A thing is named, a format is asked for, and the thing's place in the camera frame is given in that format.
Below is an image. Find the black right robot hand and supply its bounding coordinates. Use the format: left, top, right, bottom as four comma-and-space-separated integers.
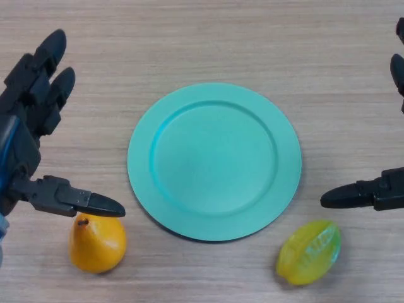
320, 17, 404, 211

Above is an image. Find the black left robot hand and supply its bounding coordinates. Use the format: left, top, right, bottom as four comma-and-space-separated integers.
0, 28, 126, 219

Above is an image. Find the yellow green starfruit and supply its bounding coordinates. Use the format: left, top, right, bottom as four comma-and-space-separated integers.
276, 219, 342, 287

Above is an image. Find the teal round plate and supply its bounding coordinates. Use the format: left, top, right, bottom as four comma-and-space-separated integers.
127, 82, 303, 243

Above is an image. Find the orange yellow pear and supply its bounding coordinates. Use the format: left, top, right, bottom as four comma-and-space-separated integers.
68, 213, 128, 274

